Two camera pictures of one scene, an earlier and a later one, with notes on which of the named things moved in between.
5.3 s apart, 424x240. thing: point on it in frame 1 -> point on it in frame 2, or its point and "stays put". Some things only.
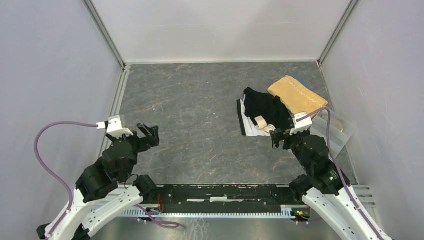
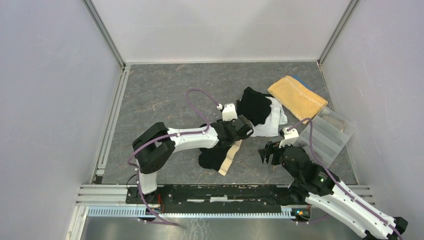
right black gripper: [285, 134] -> [273, 147]
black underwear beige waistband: [259, 120] -> [220, 157]
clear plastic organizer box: [340, 131] stays put
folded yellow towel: [297, 95] stays put
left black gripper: [152, 138] -> [225, 123]
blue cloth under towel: [302, 82] stays put
